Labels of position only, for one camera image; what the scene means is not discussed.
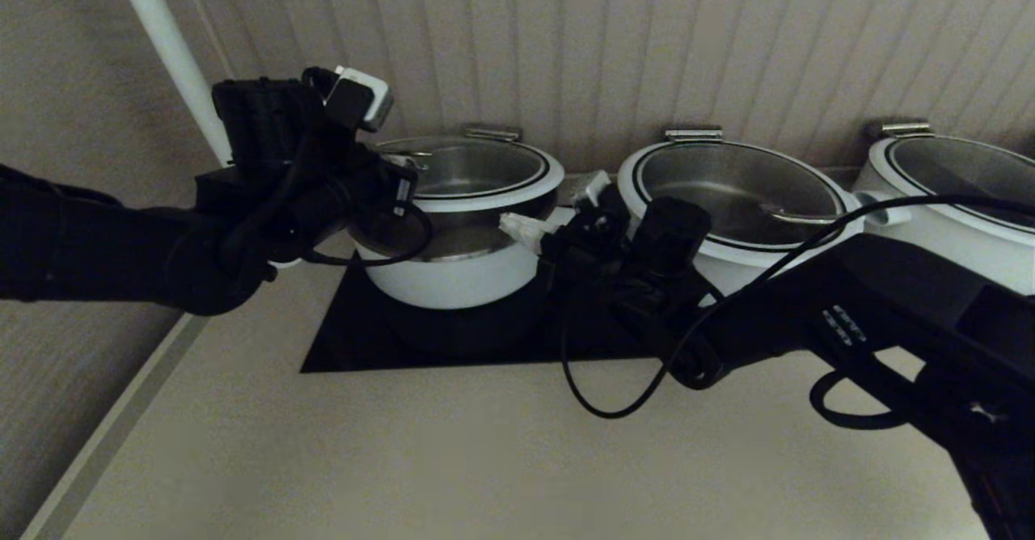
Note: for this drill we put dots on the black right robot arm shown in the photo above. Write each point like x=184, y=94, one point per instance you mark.
x=930, y=305

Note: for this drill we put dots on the white support pole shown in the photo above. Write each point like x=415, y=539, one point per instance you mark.
x=166, y=39

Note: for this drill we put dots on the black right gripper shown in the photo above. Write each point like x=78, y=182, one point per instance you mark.
x=594, y=257

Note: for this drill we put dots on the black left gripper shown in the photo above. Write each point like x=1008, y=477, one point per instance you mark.
x=364, y=192

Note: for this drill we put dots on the wide black glass cooktop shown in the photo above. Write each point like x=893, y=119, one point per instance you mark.
x=453, y=346

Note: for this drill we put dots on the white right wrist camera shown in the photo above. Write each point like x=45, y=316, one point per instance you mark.
x=594, y=188

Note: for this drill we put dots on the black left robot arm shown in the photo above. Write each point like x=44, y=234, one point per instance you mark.
x=97, y=257

